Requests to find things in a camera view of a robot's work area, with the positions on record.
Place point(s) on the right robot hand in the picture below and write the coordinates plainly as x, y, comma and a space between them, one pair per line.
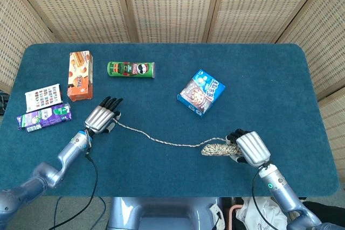
253, 147

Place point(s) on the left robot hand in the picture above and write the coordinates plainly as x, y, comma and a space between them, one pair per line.
99, 117

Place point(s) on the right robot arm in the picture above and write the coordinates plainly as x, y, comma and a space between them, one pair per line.
280, 189

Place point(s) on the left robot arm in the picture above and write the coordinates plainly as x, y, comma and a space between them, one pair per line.
67, 154

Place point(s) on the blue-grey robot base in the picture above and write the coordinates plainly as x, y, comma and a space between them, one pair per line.
161, 214

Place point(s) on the orange biscuit box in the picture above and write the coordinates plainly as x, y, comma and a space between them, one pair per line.
79, 79

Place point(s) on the purple snack box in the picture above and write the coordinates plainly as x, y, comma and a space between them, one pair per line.
48, 115

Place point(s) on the green Pringles can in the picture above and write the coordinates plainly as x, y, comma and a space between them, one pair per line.
129, 69

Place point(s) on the white box with colourful squares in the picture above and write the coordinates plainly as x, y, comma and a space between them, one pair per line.
43, 97

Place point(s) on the white crumpled cloth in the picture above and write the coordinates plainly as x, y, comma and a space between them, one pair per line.
269, 216

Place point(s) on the blue cookie box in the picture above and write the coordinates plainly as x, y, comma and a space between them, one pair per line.
200, 94

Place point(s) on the blue felt table cloth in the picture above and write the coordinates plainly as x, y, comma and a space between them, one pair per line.
161, 165

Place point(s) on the woven bamboo screen panel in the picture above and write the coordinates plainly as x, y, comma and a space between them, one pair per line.
323, 38
256, 6
172, 6
16, 25
81, 6
335, 111

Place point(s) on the pink stool frame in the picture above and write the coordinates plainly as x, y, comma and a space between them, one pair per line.
231, 214

